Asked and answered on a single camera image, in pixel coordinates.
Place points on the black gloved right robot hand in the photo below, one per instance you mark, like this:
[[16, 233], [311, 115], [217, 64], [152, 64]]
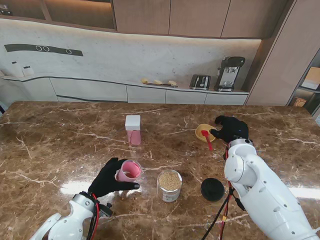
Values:
[[232, 130]]

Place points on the tall white bottle black cap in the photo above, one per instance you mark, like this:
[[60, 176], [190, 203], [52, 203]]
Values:
[[16, 70]]

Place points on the brown tall cabinet panel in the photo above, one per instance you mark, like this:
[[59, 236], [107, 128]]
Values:
[[272, 70]]

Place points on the red plastic scoop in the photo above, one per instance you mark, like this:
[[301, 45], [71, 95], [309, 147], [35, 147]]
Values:
[[207, 140]]

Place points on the black round jar lid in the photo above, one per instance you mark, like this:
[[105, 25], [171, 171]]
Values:
[[212, 189]]

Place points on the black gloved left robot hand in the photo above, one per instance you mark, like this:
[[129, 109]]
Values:
[[107, 180]]

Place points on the white counter with drawers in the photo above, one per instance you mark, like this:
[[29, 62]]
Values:
[[100, 91]]

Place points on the brown wooden wall cabinets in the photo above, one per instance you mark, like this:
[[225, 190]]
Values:
[[195, 17]]

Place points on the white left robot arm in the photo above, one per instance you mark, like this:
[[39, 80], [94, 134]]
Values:
[[67, 222]]

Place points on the beige cardboard box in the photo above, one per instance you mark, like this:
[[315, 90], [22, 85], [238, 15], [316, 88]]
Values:
[[312, 78]]

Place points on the pink plastic measuring cup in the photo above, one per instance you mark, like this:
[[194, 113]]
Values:
[[128, 171]]

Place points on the black espresso machine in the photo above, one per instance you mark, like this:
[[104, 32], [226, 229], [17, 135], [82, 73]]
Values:
[[230, 72]]

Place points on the small dark shelf item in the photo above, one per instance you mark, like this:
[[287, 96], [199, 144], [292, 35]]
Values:
[[5, 11]]

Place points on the clear airtight container white lid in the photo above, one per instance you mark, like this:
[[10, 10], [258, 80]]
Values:
[[133, 130]]

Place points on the black wall panel with rings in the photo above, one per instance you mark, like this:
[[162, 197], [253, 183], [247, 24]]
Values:
[[25, 48]]

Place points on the dark serving board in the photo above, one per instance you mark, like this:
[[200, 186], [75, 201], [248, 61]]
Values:
[[162, 85]]

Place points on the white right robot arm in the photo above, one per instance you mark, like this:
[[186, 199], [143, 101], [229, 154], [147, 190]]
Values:
[[262, 185]]

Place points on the yellow fruit piece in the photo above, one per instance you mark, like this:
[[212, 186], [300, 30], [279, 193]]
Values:
[[144, 80], [157, 81], [172, 83]]

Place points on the black silver toaster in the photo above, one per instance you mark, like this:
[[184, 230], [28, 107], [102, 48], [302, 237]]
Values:
[[200, 82]]

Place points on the yellow plastic bowl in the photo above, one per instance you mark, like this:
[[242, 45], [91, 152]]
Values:
[[201, 136]]

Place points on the clear grain jar with label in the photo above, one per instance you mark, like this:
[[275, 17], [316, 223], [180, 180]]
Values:
[[169, 185]]

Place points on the orange printed box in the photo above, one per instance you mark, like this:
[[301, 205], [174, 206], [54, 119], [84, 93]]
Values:
[[299, 102]]

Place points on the short white bottle black cap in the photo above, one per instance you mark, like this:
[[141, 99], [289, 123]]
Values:
[[28, 71]]

